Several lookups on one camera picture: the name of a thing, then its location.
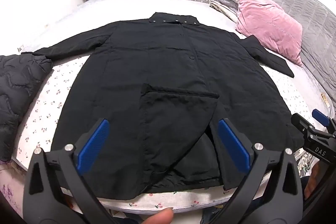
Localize person's left hand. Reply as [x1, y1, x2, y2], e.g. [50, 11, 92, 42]
[143, 208, 174, 224]

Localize pink velvet pillow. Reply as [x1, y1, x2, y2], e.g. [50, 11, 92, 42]
[235, 0, 303, 67]

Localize floral white bed sheet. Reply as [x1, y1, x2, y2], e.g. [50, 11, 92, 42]
[0, 0, 336, 224]

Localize folded blankets stack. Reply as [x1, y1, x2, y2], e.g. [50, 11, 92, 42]
[209, 0, 240, 22]

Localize grey quilted headboard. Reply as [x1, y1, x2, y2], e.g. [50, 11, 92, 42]
[249, 0, 336, 114]

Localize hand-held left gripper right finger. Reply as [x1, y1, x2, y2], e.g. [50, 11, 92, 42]
[210, 118, 306, 224]

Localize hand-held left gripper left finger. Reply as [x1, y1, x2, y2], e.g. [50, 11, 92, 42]
[22, 118, 116, 224]

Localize black quilted jacket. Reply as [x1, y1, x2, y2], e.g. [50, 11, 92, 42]
[0, 54, 53, 161]

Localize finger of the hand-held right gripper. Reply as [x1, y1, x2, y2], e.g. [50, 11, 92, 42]
[312, 109, 336, 135]
[291, 113, 317, 141]

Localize black long coat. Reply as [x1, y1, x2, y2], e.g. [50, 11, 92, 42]
[21, 12, 305, 199]

